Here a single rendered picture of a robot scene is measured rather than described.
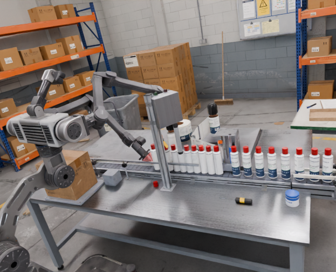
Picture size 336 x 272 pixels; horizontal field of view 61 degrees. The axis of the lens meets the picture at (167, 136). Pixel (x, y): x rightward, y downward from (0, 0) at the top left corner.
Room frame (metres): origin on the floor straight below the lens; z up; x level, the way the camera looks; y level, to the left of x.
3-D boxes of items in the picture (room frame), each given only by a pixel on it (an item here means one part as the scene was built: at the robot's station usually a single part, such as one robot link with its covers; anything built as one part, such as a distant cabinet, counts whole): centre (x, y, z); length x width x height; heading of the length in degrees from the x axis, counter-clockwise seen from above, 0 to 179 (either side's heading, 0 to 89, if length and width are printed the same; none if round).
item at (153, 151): (1.89, 0.12, 0.98); 0.05 x 0.05 x 0.20
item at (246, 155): (1.56, -0.46, 0.98); 0.05 x 0.05 x 0.20
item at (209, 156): (1.68, -0.25, 0.98); 0.05 x 0.05 x 0.20
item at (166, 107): (1.71, -0.02, 1.38); 0.17 x 0.10 x 0.19; 115
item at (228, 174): (1.84, 0.03, 0.86); 1.65 x 0.08 x 0.04; 60
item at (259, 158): (1.52, -0.52, 0.98); 0.05 x 0.05 x 0.20
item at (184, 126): (2.38, -0.12, 0.95); 0.20 x 0.20 x 0.14
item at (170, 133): (2.12, -0.04, 1.03); 0.09 x 0.09 x 0.30
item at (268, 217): (2.07, 0.05, 0.82); 2.10 x 1.31 x 0.02; 60
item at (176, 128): (1.67, -0.06, 1.18); 0.04 x 0.04 x 0.21
